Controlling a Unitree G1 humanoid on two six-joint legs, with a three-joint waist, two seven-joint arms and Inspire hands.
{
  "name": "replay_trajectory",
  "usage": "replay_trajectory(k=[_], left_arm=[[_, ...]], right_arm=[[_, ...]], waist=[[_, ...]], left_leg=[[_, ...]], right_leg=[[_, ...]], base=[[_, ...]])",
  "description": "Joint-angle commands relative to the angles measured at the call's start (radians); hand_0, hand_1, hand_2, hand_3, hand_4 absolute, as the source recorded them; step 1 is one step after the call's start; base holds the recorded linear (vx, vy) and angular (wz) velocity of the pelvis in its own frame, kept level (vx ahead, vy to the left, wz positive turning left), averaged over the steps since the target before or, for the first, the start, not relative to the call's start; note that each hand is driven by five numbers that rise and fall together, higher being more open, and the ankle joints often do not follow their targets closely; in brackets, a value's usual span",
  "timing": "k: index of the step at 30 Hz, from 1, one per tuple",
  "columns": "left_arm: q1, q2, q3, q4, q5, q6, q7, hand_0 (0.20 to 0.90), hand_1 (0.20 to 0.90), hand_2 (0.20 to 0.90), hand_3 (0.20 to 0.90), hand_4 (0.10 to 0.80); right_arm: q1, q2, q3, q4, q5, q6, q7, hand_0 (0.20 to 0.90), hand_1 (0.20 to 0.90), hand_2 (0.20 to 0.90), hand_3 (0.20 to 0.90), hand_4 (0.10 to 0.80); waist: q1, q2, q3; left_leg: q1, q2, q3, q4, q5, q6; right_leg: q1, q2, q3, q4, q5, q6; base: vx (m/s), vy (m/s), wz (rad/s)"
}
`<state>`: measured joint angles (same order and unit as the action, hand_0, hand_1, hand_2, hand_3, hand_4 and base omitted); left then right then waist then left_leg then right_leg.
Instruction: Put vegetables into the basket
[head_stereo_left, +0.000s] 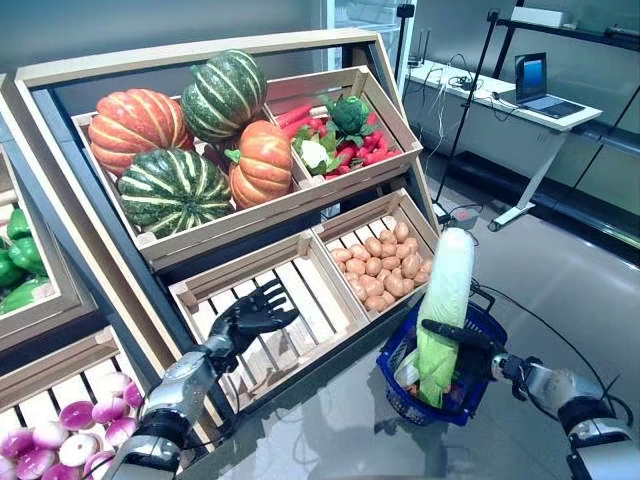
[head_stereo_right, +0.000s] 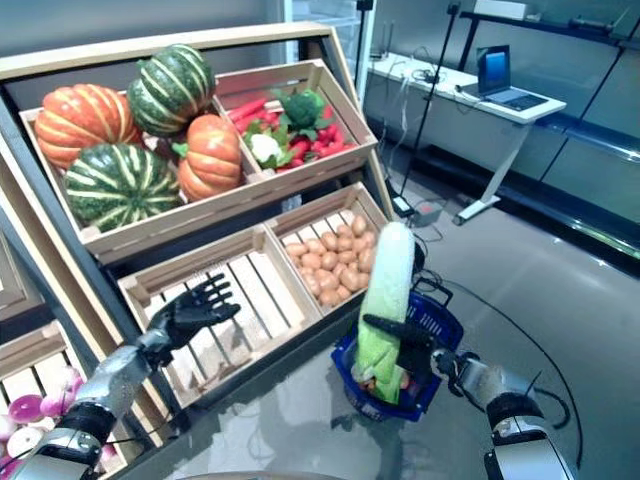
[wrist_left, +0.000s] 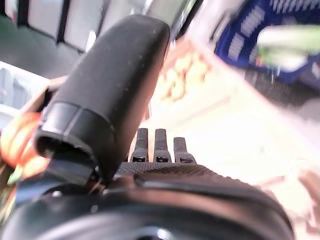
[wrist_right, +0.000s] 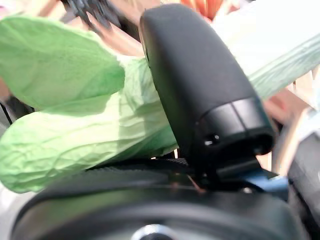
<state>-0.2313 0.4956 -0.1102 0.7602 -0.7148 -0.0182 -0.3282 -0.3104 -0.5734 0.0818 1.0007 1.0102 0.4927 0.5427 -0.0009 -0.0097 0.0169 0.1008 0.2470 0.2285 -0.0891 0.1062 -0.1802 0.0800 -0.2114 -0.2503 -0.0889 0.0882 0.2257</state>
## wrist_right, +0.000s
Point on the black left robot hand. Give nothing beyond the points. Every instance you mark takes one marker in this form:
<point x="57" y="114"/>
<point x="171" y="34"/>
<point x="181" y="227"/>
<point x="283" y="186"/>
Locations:
<point x="95" y="12"/>

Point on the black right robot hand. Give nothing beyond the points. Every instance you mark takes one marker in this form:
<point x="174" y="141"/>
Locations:
<point x="200" y="82"/>

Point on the napa cabbage white green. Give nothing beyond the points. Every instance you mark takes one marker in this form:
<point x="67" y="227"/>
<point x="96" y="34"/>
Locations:
<point x="62" y="137"/>

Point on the orange pumpkin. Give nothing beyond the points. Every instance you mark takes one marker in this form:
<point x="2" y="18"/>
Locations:
<point x="200" y="7"/>

